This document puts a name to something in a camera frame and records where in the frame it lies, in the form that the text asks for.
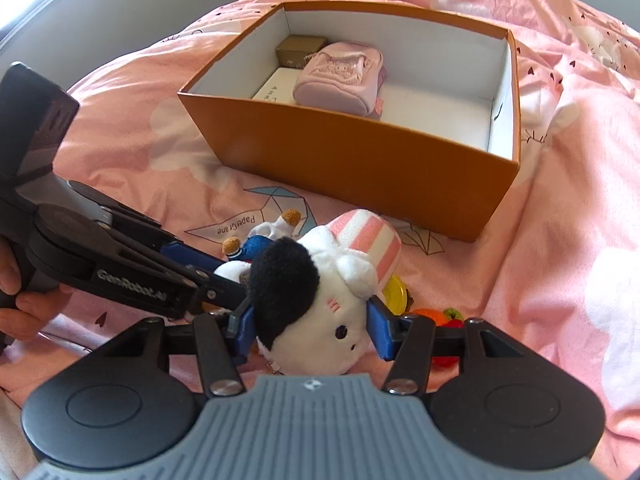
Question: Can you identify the small brown cardboard box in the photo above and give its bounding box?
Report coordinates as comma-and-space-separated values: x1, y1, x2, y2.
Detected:
276, 35, 328, 68

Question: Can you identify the yellow toy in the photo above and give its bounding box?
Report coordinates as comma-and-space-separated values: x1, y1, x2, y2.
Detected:
382, 274, 413, 316

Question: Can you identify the orange cardboard box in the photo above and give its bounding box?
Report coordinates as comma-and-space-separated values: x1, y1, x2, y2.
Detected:
177, 1, 522, 243

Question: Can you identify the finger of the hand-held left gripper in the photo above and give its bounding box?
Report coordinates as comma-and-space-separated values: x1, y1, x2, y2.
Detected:
109, 204, 224, 273
91, 232, 252, 322

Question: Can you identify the person's left hand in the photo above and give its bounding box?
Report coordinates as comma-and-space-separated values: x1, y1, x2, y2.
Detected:
0, 238, 74, 344

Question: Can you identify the orange crochet ball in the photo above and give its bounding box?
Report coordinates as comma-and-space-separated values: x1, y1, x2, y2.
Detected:
412, 308, 452, 329

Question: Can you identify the pink printed blanket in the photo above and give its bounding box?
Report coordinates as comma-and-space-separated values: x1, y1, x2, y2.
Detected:
0, 0, 640, 480

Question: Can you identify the blue and white plush doll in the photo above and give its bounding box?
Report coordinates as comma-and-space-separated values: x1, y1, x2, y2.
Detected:
214, 210, 303, 291

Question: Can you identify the red crochet fruit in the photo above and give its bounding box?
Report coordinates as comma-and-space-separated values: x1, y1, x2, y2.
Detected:
432, 319, 468, 367

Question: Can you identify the flat white box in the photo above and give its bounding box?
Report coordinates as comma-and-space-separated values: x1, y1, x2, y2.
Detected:
251, 66, 311, 107

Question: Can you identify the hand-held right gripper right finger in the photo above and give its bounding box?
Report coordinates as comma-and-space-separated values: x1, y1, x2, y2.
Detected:
365, 296, 526, 396

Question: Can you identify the pink mini backpack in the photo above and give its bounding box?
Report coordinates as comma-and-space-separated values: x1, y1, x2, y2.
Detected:
292, 41, 388, 120

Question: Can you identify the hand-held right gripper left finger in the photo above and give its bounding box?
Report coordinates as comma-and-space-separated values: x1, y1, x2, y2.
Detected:
117, 300, 259, 397

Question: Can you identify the white rabbit plush black hair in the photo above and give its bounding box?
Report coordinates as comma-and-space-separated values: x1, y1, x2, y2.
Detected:
247, 211, 403, 377

